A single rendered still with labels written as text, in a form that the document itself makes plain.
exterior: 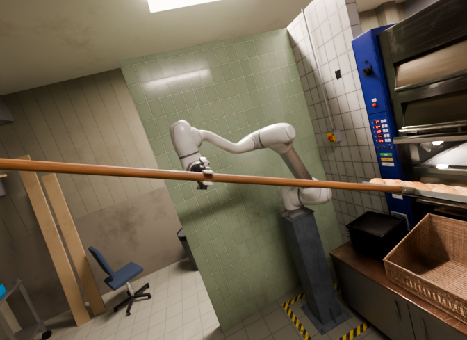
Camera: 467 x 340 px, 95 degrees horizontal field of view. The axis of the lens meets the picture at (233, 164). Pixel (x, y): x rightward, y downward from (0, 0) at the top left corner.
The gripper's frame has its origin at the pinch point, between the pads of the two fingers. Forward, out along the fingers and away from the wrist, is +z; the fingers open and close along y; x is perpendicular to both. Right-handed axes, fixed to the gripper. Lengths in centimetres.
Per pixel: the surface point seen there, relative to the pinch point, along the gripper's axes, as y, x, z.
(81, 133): -23, 135, -301
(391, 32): -94, -113, -29
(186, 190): 25, -6, -120
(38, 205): 79, 170, -274
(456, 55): -71, -124, -2
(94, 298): 203, 92, -257
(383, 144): -28, -139, -46
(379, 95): -60, -125, -42
